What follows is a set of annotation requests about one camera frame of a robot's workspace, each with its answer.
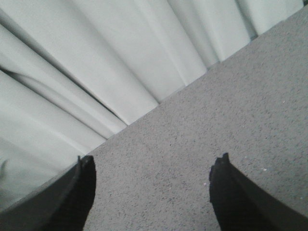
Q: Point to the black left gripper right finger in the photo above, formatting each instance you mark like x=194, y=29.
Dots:
x=241, y=205

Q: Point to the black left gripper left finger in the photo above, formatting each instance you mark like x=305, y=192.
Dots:
x=62, y=206

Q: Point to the white pleated curtain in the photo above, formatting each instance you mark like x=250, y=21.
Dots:
x=73, y=73

